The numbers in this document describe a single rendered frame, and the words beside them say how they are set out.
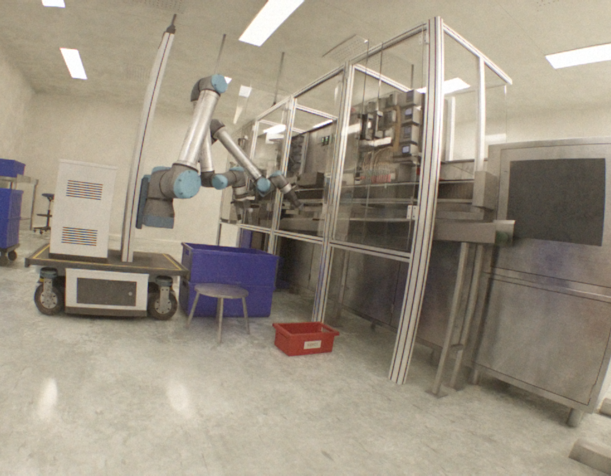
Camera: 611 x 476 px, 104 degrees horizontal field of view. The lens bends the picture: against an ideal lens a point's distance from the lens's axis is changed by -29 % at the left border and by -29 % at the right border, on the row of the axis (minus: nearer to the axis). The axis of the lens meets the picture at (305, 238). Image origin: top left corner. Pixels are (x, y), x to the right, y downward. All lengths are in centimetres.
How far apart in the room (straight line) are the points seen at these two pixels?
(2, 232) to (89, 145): 432
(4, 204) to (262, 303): 234
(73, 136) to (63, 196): 545
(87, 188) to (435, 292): 191
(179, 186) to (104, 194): 44
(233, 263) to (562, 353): 185
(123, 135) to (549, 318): 706
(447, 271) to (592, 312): 78
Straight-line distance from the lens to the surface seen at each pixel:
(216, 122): 238
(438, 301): 180
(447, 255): 177
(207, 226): 720
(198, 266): 208
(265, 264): 223
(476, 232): 138
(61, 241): 192
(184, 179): 171
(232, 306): 221
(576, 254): 144
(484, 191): 154
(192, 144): 181
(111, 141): 718
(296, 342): 169
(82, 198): 189
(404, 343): 152
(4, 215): 321
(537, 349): 151
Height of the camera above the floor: 65
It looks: 2 degrees down
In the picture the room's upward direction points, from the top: 8 degrees clockwise
